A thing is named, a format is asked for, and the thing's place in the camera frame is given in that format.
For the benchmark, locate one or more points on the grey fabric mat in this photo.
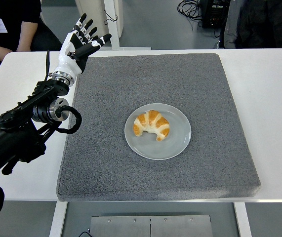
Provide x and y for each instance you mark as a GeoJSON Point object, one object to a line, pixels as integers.
{"type": "Point", "coordinates": [205, 86]}

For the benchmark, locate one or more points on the black equipment box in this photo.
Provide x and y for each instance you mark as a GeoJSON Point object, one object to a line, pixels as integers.
{"type": "Point", "coordinates": [214, 14]}

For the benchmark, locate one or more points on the white table leg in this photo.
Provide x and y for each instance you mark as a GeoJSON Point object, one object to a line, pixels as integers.
{"type": "Point", "coordinates": [242, 219]}
{"type": "Point", "coordinates": [58, 219]}

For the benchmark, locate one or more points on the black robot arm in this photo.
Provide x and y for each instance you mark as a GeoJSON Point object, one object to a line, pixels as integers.
{"type": "Point", "coordinates": [5, 140]}

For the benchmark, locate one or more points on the person in dark jacket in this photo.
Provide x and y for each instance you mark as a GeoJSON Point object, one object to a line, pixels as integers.
{"type": "Point", "coordinates": [266, 24]}

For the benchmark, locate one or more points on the white table column with foot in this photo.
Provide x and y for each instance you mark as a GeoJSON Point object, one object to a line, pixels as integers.
{"type": "Point", "coordinates": [113, 27]}

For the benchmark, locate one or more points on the golden croissant bread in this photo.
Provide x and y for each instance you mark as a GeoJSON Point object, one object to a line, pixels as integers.
{"type": "Point", "coordinates": [153, 121]}

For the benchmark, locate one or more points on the round grey plate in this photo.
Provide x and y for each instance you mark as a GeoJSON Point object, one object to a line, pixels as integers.
{"type": "Point", "coordinates": [155, 150]}

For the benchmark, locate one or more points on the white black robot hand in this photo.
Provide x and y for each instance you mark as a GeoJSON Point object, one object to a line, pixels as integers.
{"type": "Point", "coordinates": [66, 61]}

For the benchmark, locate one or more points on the grey metal plate with screws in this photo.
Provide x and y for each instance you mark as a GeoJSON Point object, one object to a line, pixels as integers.
{"type": "Point", "coordinates": [150, 227]}

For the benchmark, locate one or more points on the cream white cabinet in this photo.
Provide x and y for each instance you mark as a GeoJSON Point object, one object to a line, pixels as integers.
{"type": "Point", "coordinates": [93, 10]}

